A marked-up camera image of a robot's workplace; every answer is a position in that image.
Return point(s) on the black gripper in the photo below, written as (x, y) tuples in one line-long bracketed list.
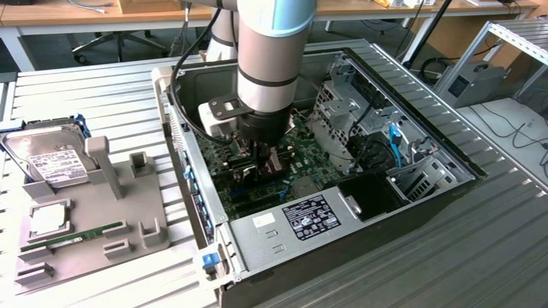
[(263, 128)]

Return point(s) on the wooden desk with white frame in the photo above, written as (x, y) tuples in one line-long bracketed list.
[(449, 6), (64, 16)]

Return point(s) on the cardboard box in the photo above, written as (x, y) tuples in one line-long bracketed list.
[(149, 5)]

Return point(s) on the blue disk caddy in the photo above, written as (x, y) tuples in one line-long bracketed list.
[(83, 125)]

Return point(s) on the Nvidia graphics card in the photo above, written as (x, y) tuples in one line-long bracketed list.
[(249, 176)]

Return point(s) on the grey control box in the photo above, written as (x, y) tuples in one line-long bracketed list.
[(475, 83)]

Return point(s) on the blue card retention latch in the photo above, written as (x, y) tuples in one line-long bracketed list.
[(187, 171)]

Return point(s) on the grey chipset heatsink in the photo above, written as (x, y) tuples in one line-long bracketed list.
[(305, 186)]

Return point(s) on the silver power supply with label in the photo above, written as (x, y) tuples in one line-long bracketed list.
[(265, 237)]

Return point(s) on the office chair base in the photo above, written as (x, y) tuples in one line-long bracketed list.
[(117, 40)]

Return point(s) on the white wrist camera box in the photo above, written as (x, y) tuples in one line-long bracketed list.
[(213, 123)]

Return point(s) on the silver hard disk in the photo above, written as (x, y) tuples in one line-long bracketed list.
[(55, 160)]

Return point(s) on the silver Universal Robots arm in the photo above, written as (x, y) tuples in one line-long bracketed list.
[(269, 48)]

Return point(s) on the green RAM stick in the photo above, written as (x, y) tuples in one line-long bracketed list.
[(92, 233)]

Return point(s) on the black expansion slot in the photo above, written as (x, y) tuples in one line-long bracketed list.
[(256, 204)]

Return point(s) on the open black PC case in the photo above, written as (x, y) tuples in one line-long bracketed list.
[(201, 80)]

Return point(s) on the grey parts rack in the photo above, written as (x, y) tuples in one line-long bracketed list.
[(99, 218)]

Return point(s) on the black slanted pole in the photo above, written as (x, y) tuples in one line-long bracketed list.
[(428, 29)]

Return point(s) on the silver disk bay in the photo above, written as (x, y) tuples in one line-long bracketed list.
[(421, 183)]

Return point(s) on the silver perforated drive cage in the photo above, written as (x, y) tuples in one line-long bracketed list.
[(337, 109)]

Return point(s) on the aluminium frame slatted table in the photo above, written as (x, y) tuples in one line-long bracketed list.
[(513, 35)]

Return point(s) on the blue case release latch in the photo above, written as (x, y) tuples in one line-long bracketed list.
[(211, 260)]

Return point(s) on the silver CPU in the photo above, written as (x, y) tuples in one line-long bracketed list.
[(49, 219)]

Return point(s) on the green motherboard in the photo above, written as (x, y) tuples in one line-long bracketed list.
[(308, 150)]

